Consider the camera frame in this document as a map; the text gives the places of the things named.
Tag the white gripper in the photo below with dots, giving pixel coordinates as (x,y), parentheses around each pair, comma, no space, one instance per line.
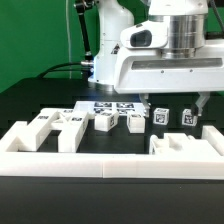
(169,56)

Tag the white chair back bar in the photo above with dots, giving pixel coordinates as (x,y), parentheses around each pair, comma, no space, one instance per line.
(72,132)

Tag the white chair back part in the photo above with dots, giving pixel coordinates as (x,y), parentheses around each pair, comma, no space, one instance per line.
(33,135)

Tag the white tag sheet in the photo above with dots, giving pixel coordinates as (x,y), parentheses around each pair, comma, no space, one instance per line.
(97,107)

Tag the black camera stand pole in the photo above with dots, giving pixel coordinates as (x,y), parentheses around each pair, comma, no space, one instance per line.
(81,7)

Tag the white U-shaped fence frame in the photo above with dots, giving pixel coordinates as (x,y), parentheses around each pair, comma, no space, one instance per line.
(16,163)

